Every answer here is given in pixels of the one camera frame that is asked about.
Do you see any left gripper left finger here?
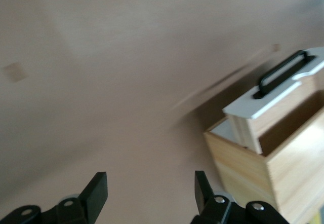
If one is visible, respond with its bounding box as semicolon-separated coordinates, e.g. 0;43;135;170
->
0;171;108;224

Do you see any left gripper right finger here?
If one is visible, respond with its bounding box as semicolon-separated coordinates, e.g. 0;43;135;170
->
191;170;292;224

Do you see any white-fronted drawer with handle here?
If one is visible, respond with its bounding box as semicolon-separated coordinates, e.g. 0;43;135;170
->
222;47;324;157

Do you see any black drawer handle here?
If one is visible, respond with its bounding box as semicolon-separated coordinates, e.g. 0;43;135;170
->
252;49;316;100

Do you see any wooden drawer cabinet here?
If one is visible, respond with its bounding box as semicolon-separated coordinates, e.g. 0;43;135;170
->
203;117;324;224

